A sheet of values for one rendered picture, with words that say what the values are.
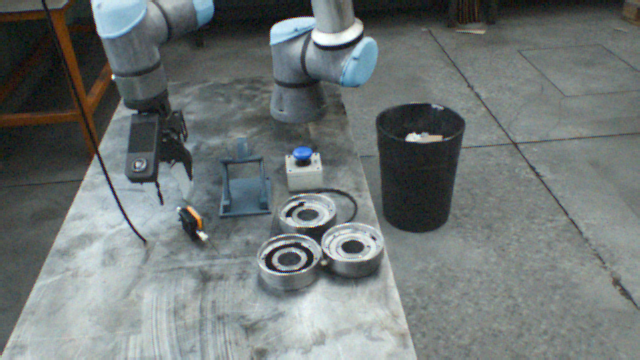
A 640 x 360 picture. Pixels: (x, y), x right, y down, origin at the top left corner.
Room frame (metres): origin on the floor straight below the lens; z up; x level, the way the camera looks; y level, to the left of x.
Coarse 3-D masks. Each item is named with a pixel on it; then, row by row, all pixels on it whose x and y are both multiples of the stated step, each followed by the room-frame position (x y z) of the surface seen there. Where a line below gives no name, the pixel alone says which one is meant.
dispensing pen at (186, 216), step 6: (180, 210) 0.91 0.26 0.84; (186, 210) 0.91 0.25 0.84; (180, 216) 0.90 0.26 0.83; (186, 216) 0.89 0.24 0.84; (192, 216) 0.89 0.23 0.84; (186, 222) 0.88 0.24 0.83; (192, 222) 0.87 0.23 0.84; (186, 228) 0.89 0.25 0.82; (192, 228) 0.87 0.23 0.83; (198, 228) 0.87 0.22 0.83; (192, 234) 0.87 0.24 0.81; (198, 234) 0.86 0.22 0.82; (204, 234) 0.85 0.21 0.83; (192, 240) 0.87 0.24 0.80; (204, 240) 0.84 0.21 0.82
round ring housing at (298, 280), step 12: (276, 240) 0.81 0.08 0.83; (288, 240) 0.82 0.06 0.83; (300, 240) 0.81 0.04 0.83; (312, 240) 0.80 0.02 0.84; (264, 252) 0.79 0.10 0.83; (276, 252) 0.79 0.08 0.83; (288, 252) 0.79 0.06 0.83; (300, 252) 0.79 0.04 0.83; (264, 264) 0.76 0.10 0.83; (276, 264) 0.76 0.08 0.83; (300, 264) 0.75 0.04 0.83; (312, 264) 0.74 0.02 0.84; (264, 276) 0.74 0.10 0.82; (276, 276) 0.72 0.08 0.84; (288, 276) 0.72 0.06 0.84; (300, 276) 0.72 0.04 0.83; (312, 276) 0.73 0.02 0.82; (276, 288) 0.73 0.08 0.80; (288, 288) 0.72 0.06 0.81; (300, 288) 0.73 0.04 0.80
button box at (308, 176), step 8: (288, 160) 1.06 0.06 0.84; (296, 160) 1.06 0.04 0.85; (312, 160) 1.06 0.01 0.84; (320, 160) 1.06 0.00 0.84; (288, 168) 1.03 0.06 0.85; (296, 168) 1.03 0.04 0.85; (304, 168) 1.03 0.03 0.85; (312, 168) 1.03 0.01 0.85; (320, 168) 1.02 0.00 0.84; (288, 176) 1.01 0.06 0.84; (296, 176) 1.02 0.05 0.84; (304, 176) 1.02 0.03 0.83; (312, 176) 1.02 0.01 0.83; (320, 176) 1.02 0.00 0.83; (288, 184) 1.01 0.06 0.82; (296, 184) 1.02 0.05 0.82; (304, 184) 1.02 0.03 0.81; (312, 184) 1.02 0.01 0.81; (320, 184) 1.02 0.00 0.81
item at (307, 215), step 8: (288, 200) 0.93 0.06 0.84; (296, 200) 0.94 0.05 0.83; (304, 200) 0.94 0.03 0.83; (312, 200) 0.94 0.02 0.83; (320, 200) 0.93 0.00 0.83; (328, 200) 0.92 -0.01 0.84; (280, 208) 0.90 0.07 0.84; (288, 208) 0.91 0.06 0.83; (304, 208) 0.91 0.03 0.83; (312, 208) 0.91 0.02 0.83; (328, 208) 0.91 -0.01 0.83; (280, 216) 0.87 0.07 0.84; (296, 216) 0.89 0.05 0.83; (304, 216) 0.91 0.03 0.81; (312, 216) 0.91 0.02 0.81; (320, 216) 0.88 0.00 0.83; (336, 216) 0.88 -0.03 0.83; (280, 224) 0.87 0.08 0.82; (288, 224) 0.85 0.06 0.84; (304, 224) 0.86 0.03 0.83; (312, 224) 0.86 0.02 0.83; (320, 224) 0.84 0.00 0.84; (328, 224) 0.85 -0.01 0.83; (288, 232) 0.85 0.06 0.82; (296, 232) 0.84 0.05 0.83; (304, 232) 0.84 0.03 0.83; (312, 232) 0.84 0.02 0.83; (320, 232) 0.84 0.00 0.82
